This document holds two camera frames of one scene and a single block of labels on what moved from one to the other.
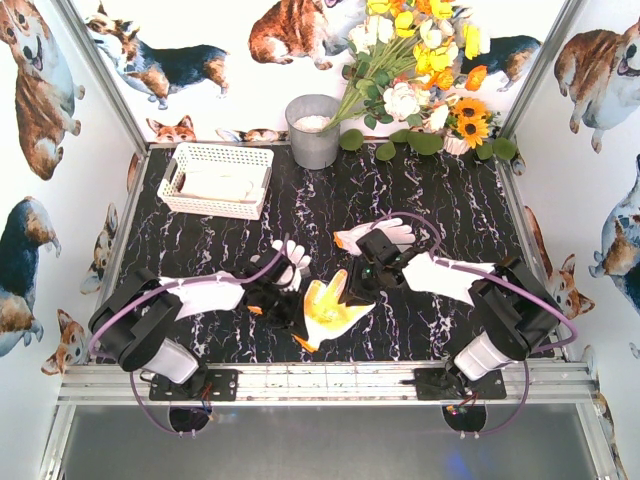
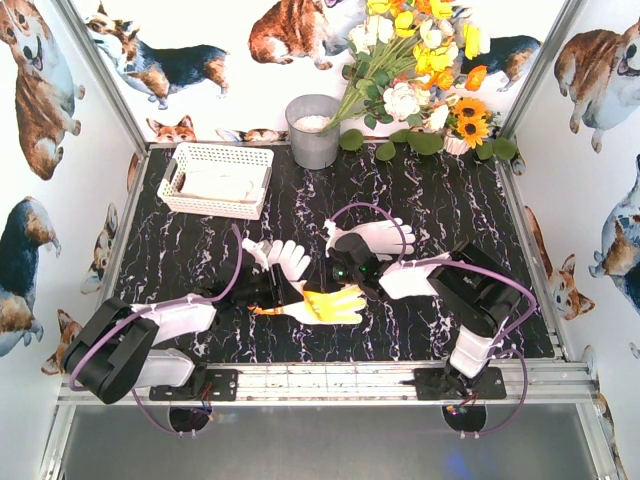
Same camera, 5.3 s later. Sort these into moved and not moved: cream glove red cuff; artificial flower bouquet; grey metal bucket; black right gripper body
Moved: black right gripper body
Not moved: artificial flower bouquet; cream glove red cuff; grey metal bucket
